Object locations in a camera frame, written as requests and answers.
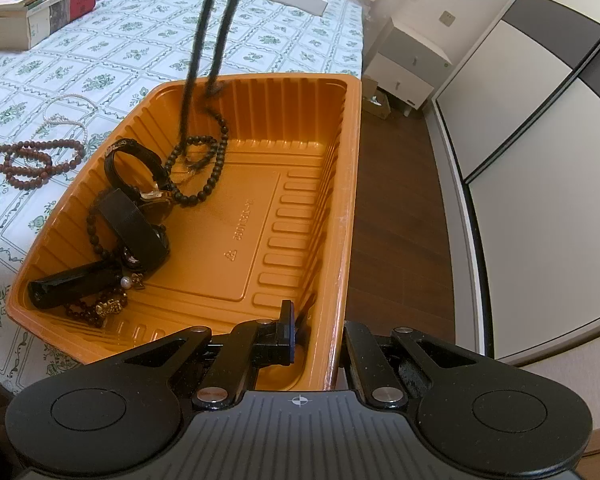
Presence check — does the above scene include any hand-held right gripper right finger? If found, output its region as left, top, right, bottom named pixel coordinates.
left=342, top=320, right=510, bottom=408

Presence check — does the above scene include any black glossy tube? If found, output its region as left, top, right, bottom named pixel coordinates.
left=28, top=255, right=124, bottom=310

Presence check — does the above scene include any long black bead necklace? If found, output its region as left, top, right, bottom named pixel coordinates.
left=164, top=0, right=255, bottom=207

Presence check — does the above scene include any small dark bead bracelet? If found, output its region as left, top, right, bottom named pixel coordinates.
left=86, top=199, right=127, bottom=262

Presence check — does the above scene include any brown bead bracelet gold charm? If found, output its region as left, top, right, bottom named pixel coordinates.
left=64, top=280, right=131, bottom=329

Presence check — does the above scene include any red-brown bead necklace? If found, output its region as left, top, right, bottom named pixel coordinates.
left=0, top=138, right=87, bottom=187

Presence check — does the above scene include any cardboard box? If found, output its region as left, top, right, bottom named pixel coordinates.
left=362, top=80, right=392, bottom=119

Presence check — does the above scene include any black wide wristband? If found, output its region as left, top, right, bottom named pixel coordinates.
left=97, top=188, right=171, bottom=267

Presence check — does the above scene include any orange plastic tray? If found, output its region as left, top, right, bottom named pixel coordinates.
left=7, top=74, right=364, bottom=394

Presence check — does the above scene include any white grey sliding wardrobe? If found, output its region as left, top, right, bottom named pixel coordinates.
left=432, top=0, right=600, bottom=367

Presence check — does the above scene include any white nightstand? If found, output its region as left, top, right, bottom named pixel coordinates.
left=362, top=15, right=454, bottom=111

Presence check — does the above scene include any green floral tablecloth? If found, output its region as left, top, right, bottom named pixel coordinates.
left=0, top=0, right=367, bottom=396

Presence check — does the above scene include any black wristwatch gold case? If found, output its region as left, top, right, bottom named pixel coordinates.
left=104, top=138, right=174, bottom=222

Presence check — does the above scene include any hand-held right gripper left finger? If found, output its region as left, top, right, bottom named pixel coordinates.
left=81, top=300, right=297, bottom=411

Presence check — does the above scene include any white pearl necklace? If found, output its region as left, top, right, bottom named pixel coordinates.
left=43, top=93, right=101, bottom=147

